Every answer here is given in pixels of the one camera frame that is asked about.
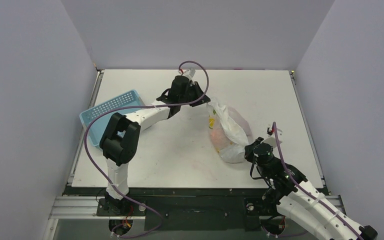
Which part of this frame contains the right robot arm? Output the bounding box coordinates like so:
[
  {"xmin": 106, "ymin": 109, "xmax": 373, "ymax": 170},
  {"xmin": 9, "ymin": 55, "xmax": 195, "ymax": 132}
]
[{"xmin": 244, "ymin": 137, "xmax": 378, "ymax": 240}]

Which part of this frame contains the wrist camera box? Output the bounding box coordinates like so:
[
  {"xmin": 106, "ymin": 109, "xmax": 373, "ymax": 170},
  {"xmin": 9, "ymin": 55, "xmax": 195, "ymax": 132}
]
[
  {"xmin": 178, "ymin": 68, "xmax": 196, "ymax": 81},
  {"xmin": 263, "ymin": 124, "xmax": 284, "ymax": 148}
]

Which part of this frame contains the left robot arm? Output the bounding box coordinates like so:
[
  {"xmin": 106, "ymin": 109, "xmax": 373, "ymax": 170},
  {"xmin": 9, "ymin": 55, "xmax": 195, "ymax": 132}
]
[{"xmin": 99, "ymin": 75, "xmax": 211, "ymax": 215}]

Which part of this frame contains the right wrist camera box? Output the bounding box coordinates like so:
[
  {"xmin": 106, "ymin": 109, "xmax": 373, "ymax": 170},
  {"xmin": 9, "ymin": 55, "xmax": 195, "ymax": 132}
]
[{"xmin": 263, "ymin": 124, "xmax": 284, "ymax": 148}]

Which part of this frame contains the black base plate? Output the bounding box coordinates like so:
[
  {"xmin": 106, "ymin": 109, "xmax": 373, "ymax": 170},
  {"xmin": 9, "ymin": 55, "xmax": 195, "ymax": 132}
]
[{"xmin": 94, "ymin": 188, "xmax": 285, "ymax": 234}]

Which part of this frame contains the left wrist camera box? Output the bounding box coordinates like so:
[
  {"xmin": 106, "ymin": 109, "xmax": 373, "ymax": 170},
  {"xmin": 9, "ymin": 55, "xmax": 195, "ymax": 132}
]
[{"xmin": 178, "ymin": 68, "xmax": 196, "ymax": 81}]

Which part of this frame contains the white plastic bag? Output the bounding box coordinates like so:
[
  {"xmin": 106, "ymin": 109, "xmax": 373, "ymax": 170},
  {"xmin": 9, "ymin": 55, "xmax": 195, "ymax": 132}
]
[{"xmin": 206, "ymin": 99, "xmax": 253, "ymax": 164}]

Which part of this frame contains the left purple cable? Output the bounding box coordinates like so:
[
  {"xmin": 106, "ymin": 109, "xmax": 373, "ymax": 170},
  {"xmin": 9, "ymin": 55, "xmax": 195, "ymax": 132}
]
[{"xmin": 83, "ymin": 60, "xmax": 210, "ymax": 233}]

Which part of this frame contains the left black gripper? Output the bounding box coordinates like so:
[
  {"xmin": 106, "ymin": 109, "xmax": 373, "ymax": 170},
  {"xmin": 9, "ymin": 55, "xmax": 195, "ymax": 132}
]
[{"xmin": 179, "ymin": 81, "xmax": 210, "ymax": 108}]

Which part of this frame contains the aluminium frame rail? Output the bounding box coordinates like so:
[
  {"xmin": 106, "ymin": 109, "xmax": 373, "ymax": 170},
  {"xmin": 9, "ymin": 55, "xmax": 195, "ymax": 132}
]
[{"xmin": 48, "ymin": 196, "xmax": 113, "ymax": 220}]

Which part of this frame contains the blue plastic basket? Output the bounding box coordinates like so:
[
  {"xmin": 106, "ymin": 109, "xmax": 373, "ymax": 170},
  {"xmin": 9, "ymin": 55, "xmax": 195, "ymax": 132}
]
[{"xmin": 79, "ymin": 89, "xmax": 147, "ymax": 150}]

